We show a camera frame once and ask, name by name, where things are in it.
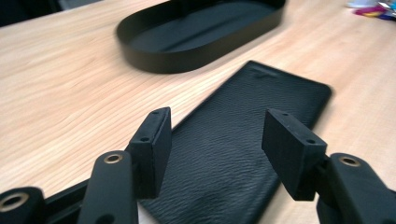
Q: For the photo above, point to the black oval key rack tray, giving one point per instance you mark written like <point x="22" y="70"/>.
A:
<point x="174" y="57"/>

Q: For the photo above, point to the colourful key bunch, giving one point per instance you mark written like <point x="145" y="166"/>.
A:
<point x="370" y="11"/>

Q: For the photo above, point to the black leather wallet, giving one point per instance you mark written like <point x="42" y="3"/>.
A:
<point x="236" y="149"/>

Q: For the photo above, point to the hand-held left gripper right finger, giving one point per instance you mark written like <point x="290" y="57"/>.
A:
<point x="289" y="155"/>

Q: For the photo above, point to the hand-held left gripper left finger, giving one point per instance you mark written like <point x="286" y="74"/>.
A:
<point x="151" y="161"/>

